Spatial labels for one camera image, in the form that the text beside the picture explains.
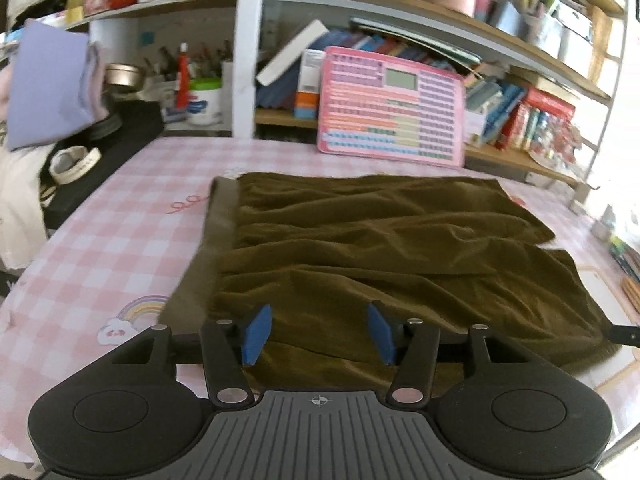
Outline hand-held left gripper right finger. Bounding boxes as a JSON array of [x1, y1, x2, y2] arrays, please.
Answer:
[[367, 301, 528, 407]]

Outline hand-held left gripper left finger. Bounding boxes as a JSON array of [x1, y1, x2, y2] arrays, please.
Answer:
[[111, 304, 273, 409]]

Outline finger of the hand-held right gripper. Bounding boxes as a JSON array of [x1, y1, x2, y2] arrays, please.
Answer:
[[606, 325, 640, 347]]

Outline brown corduroy pants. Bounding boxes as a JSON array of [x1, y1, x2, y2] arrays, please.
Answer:
[[157, 171, 618, 395]]

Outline orange patterned packet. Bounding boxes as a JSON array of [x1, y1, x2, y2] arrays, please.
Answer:
[[620, 275, 640, 312]]

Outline stack of notebooks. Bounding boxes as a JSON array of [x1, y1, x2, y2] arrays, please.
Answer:
[[607, 235, 640, 282]]

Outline white desk organiser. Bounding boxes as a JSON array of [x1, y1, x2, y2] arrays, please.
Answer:
[[567, 180, 599, 213]]

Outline pink checked cartoon desk mat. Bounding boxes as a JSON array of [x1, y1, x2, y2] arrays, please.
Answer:
[[0, 137, 640, 466]]

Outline row of books on shelf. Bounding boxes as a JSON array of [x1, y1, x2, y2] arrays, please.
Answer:
[[529, 109, 584, 172]]

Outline pink learning tablet toy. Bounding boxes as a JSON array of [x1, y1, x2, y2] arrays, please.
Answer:
[[316, 45, 467, 168]]

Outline white jar with green lid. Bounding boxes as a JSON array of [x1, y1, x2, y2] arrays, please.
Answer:
[[187, 77, 224, 127]]

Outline black bag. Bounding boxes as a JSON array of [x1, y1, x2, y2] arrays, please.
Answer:
[[42, 100, 167, 231]]

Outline white orange blue carton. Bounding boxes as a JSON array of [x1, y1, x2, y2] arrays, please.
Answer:
[[294, 49, 326, 121]]

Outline white cloth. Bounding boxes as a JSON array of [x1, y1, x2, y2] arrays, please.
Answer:
[[0, 150, 52, 272]]

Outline white and wood bookshelf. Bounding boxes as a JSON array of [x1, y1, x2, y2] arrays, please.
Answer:
[[65, 0, 631, 206]]

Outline thick white-paged book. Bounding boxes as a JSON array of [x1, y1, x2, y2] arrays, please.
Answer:
[[256, 19, 331, 87]]

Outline pen cup with pens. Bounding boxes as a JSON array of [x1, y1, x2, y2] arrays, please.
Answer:
[[142, 40, 235, 92]]

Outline metal bowl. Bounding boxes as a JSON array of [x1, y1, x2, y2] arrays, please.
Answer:
[[104, 62, 144, 89]]

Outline lavender folded cloth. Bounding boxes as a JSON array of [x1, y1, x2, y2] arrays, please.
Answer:
[[6, 20, 106, 152]]

